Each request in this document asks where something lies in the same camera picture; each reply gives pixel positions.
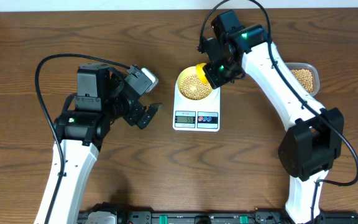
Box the white digital kitchen scale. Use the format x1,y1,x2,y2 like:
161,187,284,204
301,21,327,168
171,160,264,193
173,85,221,132

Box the pale yellow bowl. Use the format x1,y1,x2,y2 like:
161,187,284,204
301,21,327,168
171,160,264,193
177,66,196,98

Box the soybeans in bowl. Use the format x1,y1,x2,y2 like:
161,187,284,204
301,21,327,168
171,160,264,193
179,74,213,100

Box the clear plastic container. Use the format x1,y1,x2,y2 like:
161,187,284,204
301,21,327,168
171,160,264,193
285,62,320,96

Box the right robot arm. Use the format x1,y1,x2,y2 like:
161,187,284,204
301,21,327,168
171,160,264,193
199,10,344,223

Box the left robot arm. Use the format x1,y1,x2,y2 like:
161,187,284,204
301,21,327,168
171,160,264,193
35,63,161,223

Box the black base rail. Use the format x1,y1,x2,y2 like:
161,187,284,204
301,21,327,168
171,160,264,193
78,202,358,224

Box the yellow measuring scoop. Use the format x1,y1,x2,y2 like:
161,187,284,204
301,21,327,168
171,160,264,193
196,63,209,84

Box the soybeans in container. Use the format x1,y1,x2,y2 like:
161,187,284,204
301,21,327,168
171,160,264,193
291,69,314,93

